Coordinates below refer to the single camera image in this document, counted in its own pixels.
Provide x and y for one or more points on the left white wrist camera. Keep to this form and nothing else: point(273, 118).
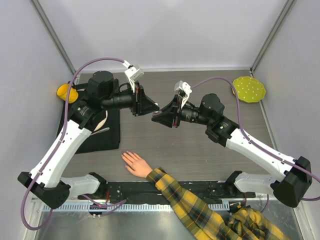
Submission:
point(132, 73)

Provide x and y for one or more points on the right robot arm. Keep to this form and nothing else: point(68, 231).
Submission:
point(287, 178)

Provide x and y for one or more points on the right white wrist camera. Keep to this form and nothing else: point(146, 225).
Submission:
point(184, 90)

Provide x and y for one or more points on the green dotted plate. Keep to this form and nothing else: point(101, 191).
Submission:
point(249, 89)

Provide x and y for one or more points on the silver fork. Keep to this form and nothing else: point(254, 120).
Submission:
point(100, 131)

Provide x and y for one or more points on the pink cream plate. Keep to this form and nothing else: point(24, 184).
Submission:
point(101, 123)

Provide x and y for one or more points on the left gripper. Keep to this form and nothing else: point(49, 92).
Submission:
point(142, 104)

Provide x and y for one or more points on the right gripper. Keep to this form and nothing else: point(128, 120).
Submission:
point(170, 113)

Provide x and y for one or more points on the yellow plaid sleeve forearm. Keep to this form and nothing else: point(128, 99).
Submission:
point(206, 224)

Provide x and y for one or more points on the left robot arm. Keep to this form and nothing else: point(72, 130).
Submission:
point(85, 116)

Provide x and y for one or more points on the purple nail polish bottle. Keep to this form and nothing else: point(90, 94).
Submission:
point(156, 113)

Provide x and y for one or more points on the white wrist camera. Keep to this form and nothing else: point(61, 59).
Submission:
point(184, 90)
point(132, 73)

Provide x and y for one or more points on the mannequin hand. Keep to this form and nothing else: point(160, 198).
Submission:
point(136, 165)

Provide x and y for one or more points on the yellow mug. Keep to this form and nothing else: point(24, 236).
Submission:
point(62, 93)

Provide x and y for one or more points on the black cloth mat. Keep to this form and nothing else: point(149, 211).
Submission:
point(105, 141)

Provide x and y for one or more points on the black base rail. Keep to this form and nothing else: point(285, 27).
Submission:
point(144, 192)

